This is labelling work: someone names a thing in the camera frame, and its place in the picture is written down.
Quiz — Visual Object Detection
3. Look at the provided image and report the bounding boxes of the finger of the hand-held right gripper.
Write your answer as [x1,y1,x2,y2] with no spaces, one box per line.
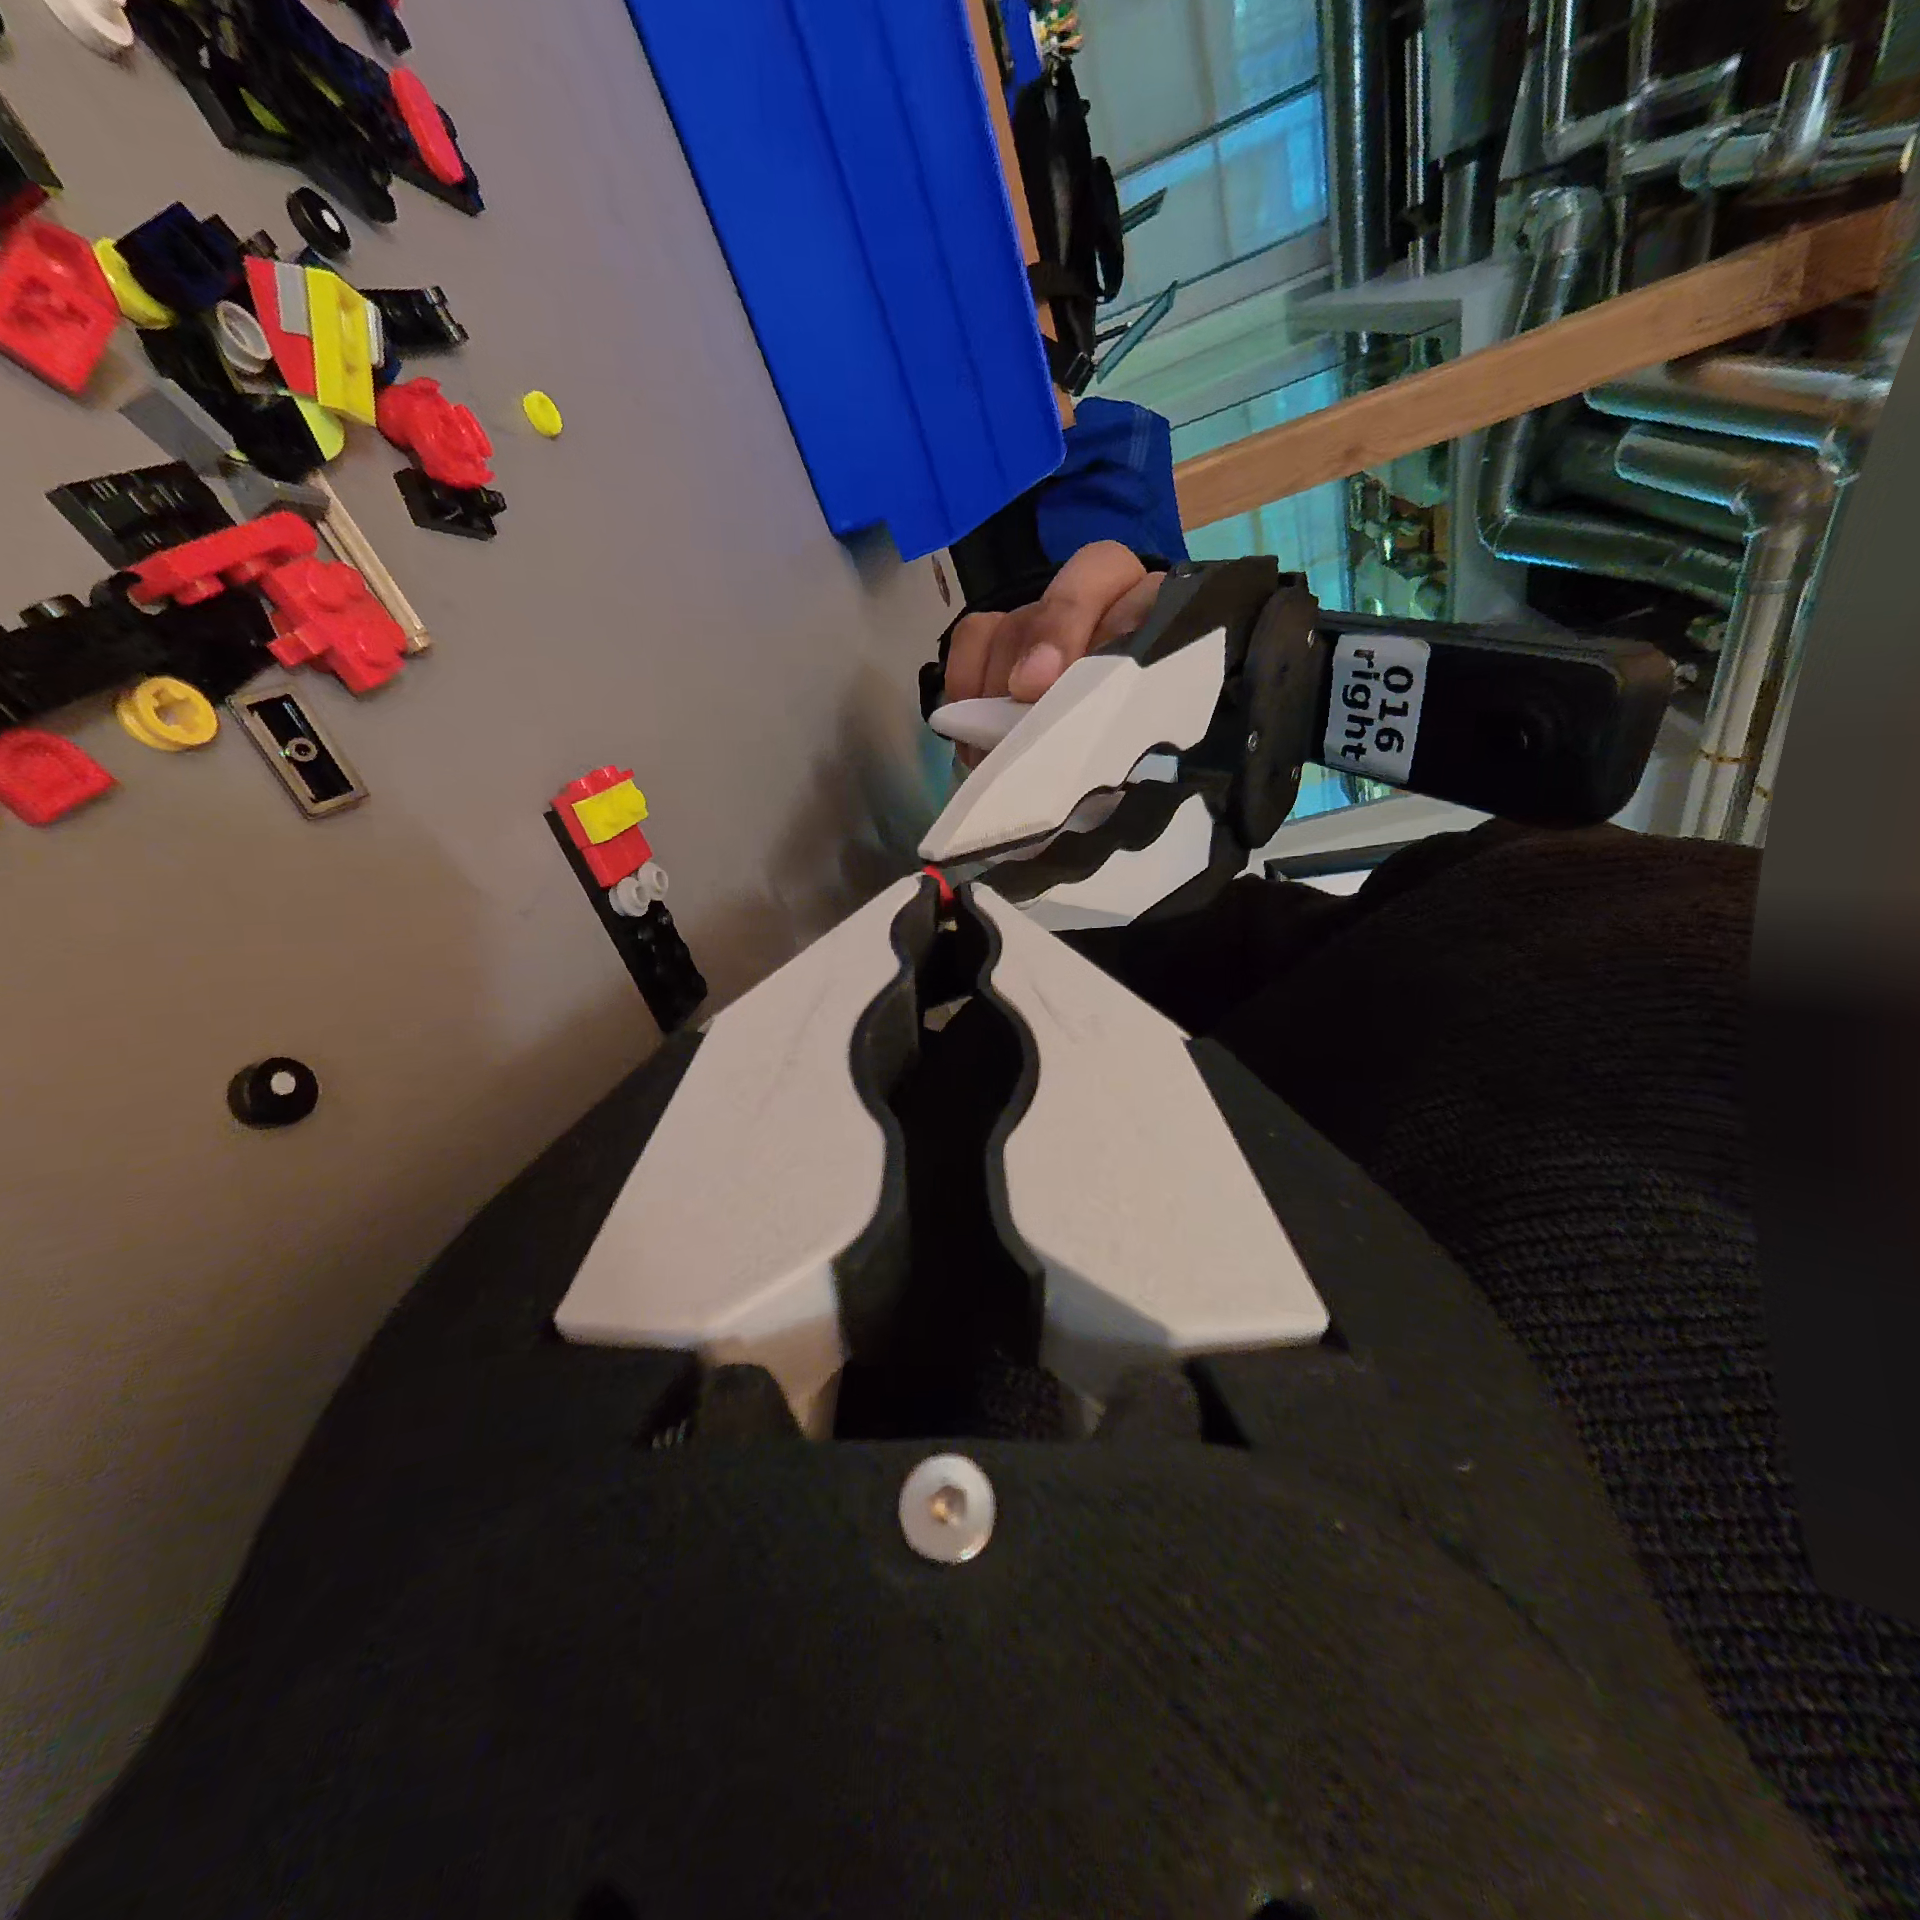
[913,627,1234,876]
[976,750,1254,936]

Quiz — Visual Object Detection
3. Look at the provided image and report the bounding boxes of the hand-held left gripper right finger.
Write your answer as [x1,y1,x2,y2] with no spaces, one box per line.
[957,882,1330,1412]

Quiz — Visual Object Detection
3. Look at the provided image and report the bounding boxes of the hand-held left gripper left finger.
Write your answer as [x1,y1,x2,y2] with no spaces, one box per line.
[554,873,922,1443]

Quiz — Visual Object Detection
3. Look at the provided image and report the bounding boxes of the black red yellow lego assembly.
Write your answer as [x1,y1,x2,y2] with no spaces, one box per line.
[543,767,711,1038]

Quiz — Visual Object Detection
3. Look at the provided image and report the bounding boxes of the pile of loose lego pieces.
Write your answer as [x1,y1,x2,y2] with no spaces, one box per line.
[0,0,511,830]

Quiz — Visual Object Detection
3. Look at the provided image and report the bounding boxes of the person's right hand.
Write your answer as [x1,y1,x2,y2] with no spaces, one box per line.
[941,537,1174,707]

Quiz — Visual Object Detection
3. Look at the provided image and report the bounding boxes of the blue fabric garment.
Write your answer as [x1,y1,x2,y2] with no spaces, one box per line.
[1031,396,1191,569]

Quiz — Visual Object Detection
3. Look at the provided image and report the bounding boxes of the silver ventilation ducts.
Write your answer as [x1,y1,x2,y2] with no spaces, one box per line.
[1318,0,1920,842]

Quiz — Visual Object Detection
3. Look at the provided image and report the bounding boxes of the wooden beam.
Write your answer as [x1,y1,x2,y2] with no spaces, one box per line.
[1174,195,1905,531]

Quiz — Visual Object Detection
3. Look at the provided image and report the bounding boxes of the dark grey panel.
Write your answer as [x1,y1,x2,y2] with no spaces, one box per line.
[1746,376,1920,1623]

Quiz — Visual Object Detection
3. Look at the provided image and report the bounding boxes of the blue plastic bin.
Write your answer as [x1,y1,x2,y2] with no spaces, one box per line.
[621,0,1075,566]

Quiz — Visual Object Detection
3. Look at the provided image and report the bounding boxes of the black hanging straps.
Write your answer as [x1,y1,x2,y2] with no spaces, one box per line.
[1007,59,1127,396]

